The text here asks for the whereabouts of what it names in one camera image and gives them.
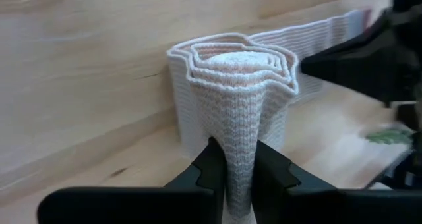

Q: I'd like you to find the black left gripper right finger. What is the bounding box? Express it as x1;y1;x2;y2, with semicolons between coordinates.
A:
252;140;422;224

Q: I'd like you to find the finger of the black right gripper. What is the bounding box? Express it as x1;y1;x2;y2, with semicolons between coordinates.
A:
300;26;419;103

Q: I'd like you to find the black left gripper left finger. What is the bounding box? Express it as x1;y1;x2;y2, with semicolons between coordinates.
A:
36;136;228;224

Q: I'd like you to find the black metal table frame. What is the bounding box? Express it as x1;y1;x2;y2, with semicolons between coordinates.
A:
378;144;422;190

